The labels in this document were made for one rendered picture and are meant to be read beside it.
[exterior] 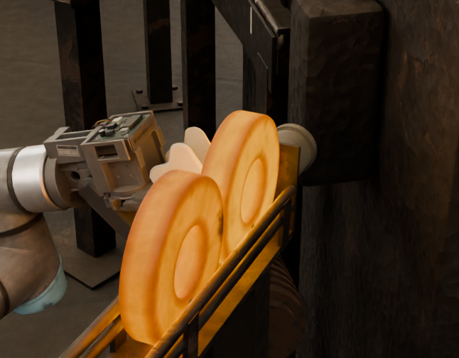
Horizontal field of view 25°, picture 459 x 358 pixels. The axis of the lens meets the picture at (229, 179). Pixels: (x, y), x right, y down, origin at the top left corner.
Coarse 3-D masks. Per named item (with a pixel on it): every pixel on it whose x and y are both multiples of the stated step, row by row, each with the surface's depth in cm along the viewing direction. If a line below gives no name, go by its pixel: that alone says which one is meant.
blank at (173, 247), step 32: (160, 192) 87; (192, 192) 88; (160, 224) 85; (192, 224) 90; (128, 256) 85; (160, 256) 85; (192, 256) 95; (128, 288) 85; (160, 288) 86; (192, 288) 94; (128, 320) 87; (160, 320) 87
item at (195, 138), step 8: (192, 128) 106; (184, 136) 107; (192, 136) 107; (200, 136) 106; (192, 144) 107; (200, 144) 107; (208, 144) 106; (168, 152) 109; (200, 152) 107; (200, 160) 107
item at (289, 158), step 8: (280, 144) 111; (288, 144) 110; (280, 152) 111; (288, 152) 111; (296, 152) 110; (280, 160) 111; (288, 160) 111; (296, 160) 111; (280, 168) 112; (288, 168) 111; (296, 168) 111; (280, 176) 112; (288, 176) 112; (296, 176) 111; (280, 184) 113; (288, 184) 112; (296, 184) 112; (280, 192) 113; (296, 192) 112; (296, 200) 113
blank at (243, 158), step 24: (240, 120) 101; (264, 120) 103; (216, 144) 99; (240, 144) 99; (264, 144) 105; (216, 168) 98; (240, 168) 99; (264, 168) 107; (240, 192) 101; (264, 192) 108; (240, 216) 102; (240, 240) 104
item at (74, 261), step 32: (64, 0) 176; (96, 0) 188; (64, 32) 190; (96, 32) 191; (64, 64) 194; (96, 64) 194; (64, 96) 198; (96, 96) 197; (96, 224) 210; (64, 256) 214; (96, 256) 214
